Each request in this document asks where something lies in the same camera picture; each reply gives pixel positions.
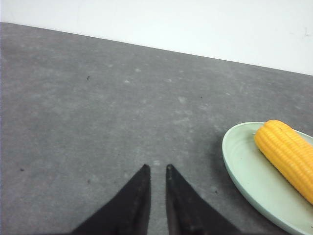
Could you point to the pale green plate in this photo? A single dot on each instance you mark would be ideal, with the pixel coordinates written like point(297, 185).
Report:
point(261, 184)

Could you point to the yellow corn cob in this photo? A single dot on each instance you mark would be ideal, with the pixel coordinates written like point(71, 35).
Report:
point(289, 153)

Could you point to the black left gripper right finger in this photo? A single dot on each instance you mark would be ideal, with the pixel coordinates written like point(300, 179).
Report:
point(188, 213)

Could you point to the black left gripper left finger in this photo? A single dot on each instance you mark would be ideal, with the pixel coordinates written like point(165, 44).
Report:
point(127, 213)

